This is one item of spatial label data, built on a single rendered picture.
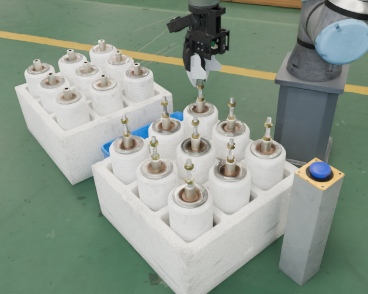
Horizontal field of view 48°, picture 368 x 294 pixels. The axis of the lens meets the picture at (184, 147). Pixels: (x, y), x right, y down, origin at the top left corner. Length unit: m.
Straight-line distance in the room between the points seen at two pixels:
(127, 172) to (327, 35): 0.56
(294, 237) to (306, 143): 0.42
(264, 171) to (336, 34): 0.35
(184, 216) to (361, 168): 0.71
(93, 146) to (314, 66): 0.67
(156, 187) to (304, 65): 0.54
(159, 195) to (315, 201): 0.34
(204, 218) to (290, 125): 0.51
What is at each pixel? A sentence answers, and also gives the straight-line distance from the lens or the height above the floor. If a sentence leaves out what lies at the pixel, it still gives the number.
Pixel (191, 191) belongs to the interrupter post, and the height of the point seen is 0.27.
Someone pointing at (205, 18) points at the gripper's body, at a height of 0.52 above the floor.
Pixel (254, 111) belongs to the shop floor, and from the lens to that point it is 1.61.
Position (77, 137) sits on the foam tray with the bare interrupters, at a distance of 1.25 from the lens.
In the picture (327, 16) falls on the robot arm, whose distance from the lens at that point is 1.03.
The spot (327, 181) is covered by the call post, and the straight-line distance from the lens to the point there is 0.85.
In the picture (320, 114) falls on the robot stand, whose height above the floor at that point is 0.20.
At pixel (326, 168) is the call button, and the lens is 0.86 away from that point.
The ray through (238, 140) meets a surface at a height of 0.24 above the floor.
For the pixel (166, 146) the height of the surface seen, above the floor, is 0.22.
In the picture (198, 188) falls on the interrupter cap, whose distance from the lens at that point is 0.90.
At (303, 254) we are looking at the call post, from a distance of 0.98.
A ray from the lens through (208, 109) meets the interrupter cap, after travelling 1.14.
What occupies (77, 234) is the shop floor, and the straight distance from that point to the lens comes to 1.19.
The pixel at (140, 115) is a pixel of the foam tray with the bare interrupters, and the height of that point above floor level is 0.15.
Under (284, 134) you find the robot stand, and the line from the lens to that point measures 1.31.
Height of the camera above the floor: 0.87
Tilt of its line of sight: 38 degrees down
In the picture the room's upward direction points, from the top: 3 degrees counter-clockwise
